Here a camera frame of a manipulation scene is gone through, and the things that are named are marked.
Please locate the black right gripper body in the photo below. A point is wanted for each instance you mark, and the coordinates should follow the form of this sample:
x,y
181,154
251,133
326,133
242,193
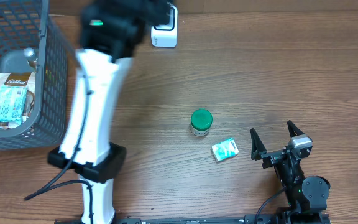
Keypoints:
x,y
278,154

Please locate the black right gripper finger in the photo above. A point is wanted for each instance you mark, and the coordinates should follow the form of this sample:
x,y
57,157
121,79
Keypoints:
x,y
258,149
293,129

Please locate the yellow oil bottle silver cap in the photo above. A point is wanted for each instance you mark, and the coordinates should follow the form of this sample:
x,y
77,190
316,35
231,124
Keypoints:
x,y
31,57

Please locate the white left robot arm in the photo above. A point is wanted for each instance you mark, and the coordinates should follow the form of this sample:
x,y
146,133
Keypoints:
x,y
110,32

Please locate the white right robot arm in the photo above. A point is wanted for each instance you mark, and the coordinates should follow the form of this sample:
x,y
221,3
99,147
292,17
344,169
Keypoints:
x,y
306,196

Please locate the teal tissue pack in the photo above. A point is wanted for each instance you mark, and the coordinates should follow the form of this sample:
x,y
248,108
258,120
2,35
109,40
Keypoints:
x,y
225,150

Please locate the green lid jar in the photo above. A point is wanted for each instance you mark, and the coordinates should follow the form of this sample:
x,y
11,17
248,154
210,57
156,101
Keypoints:
x,y
201,122

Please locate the grey plastic mesh basket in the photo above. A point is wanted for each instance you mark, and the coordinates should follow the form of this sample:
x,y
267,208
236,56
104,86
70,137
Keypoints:
x,y
26,24

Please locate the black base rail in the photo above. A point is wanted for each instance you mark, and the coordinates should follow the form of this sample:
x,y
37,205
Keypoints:
x,y
191,221

